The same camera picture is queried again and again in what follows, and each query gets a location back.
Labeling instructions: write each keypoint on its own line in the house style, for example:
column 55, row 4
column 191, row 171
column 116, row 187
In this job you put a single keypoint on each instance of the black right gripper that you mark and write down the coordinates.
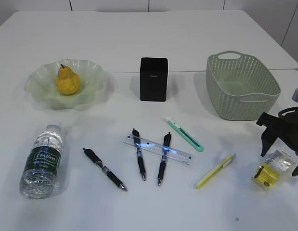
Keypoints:
column 284, row 127

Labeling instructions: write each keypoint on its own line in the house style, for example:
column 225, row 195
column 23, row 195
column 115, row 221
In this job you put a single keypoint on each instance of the yellow green pen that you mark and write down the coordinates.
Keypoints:
column 223, row 164

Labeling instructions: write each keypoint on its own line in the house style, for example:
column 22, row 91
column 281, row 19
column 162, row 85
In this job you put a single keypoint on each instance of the green utility knife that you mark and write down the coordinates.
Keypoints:
column 184, row 134

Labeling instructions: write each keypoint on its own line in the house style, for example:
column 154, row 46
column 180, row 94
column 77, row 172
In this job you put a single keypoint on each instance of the yellow pear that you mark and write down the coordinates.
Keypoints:
column 67, row 81

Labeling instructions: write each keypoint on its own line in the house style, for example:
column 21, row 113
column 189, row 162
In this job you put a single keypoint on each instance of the clear water bottle green label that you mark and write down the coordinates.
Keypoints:
column 38, row 179

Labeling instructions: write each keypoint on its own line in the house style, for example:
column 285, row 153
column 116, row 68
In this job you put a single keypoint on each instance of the green plastic woven basket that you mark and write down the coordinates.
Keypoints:
column 242, row 88

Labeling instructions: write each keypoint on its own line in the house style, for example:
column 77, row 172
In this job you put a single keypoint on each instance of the black pen right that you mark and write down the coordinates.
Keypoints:
column 162, row 167

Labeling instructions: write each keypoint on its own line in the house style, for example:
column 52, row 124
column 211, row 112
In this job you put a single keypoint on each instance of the black pen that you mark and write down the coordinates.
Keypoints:
column 98, row 162
column 162, row 167
column 139, row 156

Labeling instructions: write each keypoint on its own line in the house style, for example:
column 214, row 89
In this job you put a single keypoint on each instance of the clear plastic ruler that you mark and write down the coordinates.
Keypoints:
column 159, row 149

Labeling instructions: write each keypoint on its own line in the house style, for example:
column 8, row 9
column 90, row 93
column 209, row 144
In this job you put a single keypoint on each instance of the black pen middle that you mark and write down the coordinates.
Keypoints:
column 139, row 156

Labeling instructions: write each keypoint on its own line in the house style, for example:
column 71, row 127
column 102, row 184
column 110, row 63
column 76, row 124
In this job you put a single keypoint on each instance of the black square pen holder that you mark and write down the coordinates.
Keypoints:
column 153, row 79

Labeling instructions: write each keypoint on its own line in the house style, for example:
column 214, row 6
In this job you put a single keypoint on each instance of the black pen far left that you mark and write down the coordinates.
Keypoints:
column 98, row 162

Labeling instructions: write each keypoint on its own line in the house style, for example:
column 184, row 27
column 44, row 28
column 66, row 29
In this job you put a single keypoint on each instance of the pale green wavy glass plate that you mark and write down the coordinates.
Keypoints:
column 42, row 84

